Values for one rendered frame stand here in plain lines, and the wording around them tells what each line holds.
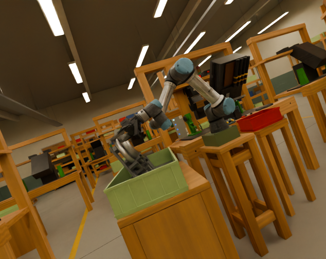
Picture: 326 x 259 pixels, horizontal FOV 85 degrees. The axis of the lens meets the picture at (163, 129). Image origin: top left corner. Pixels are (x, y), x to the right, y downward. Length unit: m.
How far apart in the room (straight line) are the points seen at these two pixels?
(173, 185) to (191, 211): 0.16
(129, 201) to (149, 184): 0.14
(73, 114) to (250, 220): 11.33
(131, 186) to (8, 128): 12.07
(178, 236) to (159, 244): 0.11
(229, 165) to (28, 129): 11.85
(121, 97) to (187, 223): 11.43
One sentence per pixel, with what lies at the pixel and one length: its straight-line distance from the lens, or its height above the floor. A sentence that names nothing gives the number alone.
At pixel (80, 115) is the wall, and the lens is 11.99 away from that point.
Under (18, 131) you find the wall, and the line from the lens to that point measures 12.68.
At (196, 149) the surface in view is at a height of 0.82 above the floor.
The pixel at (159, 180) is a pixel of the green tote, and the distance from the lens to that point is 0.96.
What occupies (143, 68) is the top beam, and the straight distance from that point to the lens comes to 2.37.
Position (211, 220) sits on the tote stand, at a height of 0.59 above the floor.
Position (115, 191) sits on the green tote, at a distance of 1.00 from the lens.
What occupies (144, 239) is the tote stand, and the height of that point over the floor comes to 0.65.
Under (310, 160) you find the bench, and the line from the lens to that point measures 2.72.
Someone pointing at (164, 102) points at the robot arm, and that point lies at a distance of 1.25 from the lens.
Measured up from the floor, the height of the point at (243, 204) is 0.41.
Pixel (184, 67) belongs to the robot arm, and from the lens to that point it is 1.22.
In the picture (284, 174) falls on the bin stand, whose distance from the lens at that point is 2.23.
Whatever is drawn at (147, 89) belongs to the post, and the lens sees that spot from 2.29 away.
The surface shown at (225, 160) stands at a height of 0.76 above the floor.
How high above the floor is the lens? 1.16
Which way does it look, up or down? 2 degrees down
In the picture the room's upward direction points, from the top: 22 degrees counter-clockwise
